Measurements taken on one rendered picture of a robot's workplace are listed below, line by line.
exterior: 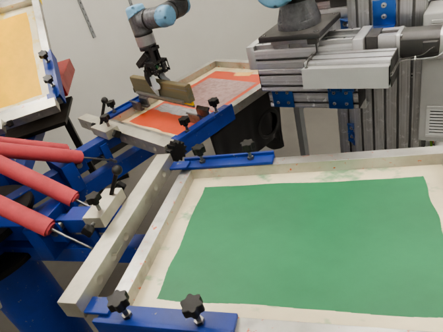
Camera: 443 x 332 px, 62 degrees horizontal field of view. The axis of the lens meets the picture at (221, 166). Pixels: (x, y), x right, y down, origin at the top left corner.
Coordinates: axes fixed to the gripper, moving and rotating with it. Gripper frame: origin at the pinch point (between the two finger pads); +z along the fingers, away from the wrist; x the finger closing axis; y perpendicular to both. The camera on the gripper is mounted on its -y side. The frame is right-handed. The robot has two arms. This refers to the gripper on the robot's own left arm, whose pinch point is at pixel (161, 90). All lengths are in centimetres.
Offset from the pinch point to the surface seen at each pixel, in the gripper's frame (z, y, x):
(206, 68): 11, -26, 48
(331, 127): 109, -20, 159
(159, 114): 13.4, -8.9, 0.4
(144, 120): 13.4, -12.3, -6.7
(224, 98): 13.5, 12.4, 23.4
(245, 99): 10.5, 29.0, 20.4
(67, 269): 109, -87, -62
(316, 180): 14, 84, -12
